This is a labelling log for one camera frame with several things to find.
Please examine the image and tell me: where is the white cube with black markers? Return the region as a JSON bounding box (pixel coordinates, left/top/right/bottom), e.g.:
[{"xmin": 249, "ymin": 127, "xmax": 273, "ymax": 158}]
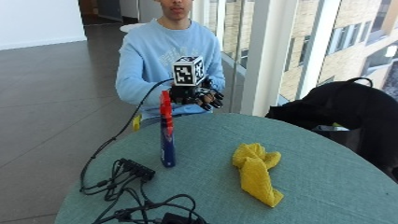
[{"xmin": 171, "ymin": 55, "xmax": 206, "ymax": 88}]

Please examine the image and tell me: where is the blue spray bottle red top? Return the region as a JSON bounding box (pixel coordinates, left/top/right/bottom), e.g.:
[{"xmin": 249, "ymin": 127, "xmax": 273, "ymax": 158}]
[{"xmin": 160, "ymin": 90, "xmax": 179, "ymax": 169}]

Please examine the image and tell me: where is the yellow chair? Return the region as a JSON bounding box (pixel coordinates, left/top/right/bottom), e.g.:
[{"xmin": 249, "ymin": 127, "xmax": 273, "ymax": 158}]
[{"xmin": 131, "ymin": 113, "xmax": 143, "ymax": 133}]

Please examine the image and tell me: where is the white window pillar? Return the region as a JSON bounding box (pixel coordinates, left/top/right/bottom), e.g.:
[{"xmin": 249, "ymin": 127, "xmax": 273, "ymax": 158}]
[{"xmin": 240, "ymin": 0, "xmax": 301, "ymax": 118}]

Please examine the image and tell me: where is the the person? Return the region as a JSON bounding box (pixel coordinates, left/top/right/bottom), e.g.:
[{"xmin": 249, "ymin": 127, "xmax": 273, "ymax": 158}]
[{"xmin": 115, "ymin": 0, "xmax": 228, "ymax": 128}]

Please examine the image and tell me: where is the yellow cloth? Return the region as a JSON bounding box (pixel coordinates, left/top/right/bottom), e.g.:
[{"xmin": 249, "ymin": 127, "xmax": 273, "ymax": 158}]
[{"xmin": 232, "ymin": 142, "xmax": 286, "ymax": 208}]

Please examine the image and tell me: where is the white round table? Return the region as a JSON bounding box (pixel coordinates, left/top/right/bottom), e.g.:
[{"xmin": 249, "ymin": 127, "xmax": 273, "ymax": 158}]
[{"xmin": 119, "ymin": 22, "xmax": 148, "ymax": 34}]

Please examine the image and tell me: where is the black bag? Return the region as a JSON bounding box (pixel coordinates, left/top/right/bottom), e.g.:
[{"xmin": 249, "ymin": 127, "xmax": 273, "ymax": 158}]
[{"xmin": 264, "ymin": 77, "xmax": 398, "ymax": 183}]

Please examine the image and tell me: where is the black power adapter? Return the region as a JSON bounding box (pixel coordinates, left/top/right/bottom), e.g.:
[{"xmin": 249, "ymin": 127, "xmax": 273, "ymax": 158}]
[{"xmin": 160, "ymin": 212, "xmax": 208, "ymax": 224}]

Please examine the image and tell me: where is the long black glove cable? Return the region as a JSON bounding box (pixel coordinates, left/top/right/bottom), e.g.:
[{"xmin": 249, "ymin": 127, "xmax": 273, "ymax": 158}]
[{"xmin": 79, "ymin": 77, "xmax": 176, "ymax": 195}]

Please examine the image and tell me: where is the black cable hub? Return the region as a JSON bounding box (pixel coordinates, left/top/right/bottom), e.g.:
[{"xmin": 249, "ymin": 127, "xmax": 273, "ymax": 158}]
[{"xmin": 119, "ymin": 158, "xmax": 157, "ymax": 183}]

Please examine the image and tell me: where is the bundle of black cables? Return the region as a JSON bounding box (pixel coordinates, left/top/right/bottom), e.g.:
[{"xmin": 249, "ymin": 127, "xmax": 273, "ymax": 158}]
[{"xmin": 80, "ymin": 158, "xmax": 209, "ymax": 224}]

